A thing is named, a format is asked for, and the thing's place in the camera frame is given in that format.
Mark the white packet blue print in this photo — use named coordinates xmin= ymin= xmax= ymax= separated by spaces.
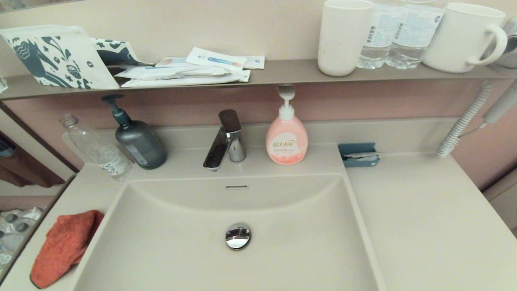
xmin=114 ymin=65 xmax=231 ymax=80

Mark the pink soap pump bottle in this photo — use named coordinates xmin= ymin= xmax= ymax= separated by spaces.
xmin=265 ymin=86 xmax=309 ymax=165

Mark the white plastic tumbler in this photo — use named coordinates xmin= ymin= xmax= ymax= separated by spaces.
xmin=317 ymin=0 xmax=375 ymax=77

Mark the beige cabinet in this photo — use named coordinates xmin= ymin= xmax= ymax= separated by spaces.
xmin=483 ymin=168 xmax=517 ymax=237

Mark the white ribbed mug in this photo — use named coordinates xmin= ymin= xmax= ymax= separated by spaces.
xmin=422 ymin=2 xmax=509 ymax=74

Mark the white toothbrush packet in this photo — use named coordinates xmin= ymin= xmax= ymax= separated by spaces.
xmin=186 ymin=47 xmax=247 ymax=73

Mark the chrome sink faucet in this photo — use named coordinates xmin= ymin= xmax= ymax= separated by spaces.
xmin=203 ymin=109 xmax=246 ymax=172

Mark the small white sachet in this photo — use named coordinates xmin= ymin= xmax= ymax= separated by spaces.
xmin=237 ymin=55 xmax=265 ymax=70

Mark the clear empty plastic bottle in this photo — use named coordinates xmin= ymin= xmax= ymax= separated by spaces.
xmin=59 ymin=114 xmax=134 ymax=181

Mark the grey wall shelf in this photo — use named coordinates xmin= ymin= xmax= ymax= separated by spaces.
xmin=0 ymin=59 xmax=517 ymax=101

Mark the large patterned toiletry pouch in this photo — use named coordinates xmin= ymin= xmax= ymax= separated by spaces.
xmin=0 ymin=25 xmax=121 ymax=90

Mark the wall mirror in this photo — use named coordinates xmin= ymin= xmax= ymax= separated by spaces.
xmin=0 ymin=0 xmax=77 ymax=13

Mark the dark grey pump bottle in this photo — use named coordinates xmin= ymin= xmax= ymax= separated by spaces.
xmin=101 ymin=94 xmax=167 ymax=170

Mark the orange cleaning cloth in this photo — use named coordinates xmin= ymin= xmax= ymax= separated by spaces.
xmin=30 ymin=209 xmax=105 ymax=289

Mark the pinkish small packet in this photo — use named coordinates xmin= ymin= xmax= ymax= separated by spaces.
xmin=155 ymin=57 xmax=199 ymax=68

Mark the brown fabric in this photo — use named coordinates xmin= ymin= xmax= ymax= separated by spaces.
xmin=0 ymin=133 xmax=65 ymax=188

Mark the beige wash basin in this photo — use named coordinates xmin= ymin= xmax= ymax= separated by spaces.
xmin=73 ymin=174 xmax=386 ymax=291

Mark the chrome dryer holder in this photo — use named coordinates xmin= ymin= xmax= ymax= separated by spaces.
xmin=485 ymin=16 xmax=517 ymax=69

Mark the chrome drain stopper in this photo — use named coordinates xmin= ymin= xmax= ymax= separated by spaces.
xmin=225 ymin=223 xmax=252 ymax=251

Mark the white coiled cord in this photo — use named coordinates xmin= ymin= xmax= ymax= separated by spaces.
xmin=436 ymin=81 xmax=496 ymax=158

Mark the blue soap dish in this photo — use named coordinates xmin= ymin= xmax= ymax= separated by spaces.
xmin=338 ymin=142 xmax=381 ymax=168

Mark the clear water bottle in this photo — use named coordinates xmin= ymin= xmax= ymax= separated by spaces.
xmin=386 ymin=0 xmax=448 ymax=70
xmin=357 ymin=0 xmax=398 ymax=70

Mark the small patterned toiletry pouch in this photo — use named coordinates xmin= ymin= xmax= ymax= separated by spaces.
xmin=90 ymin=38 xmax=156 ymax=67

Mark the grey hair dryer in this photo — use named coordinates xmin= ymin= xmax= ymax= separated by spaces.
xmin=482 ymin=81 xmax=517 ymax=125

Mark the large white flat packet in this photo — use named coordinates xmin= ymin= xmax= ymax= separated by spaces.
xmin=120 ymin=70 xmax=251 ymax=89

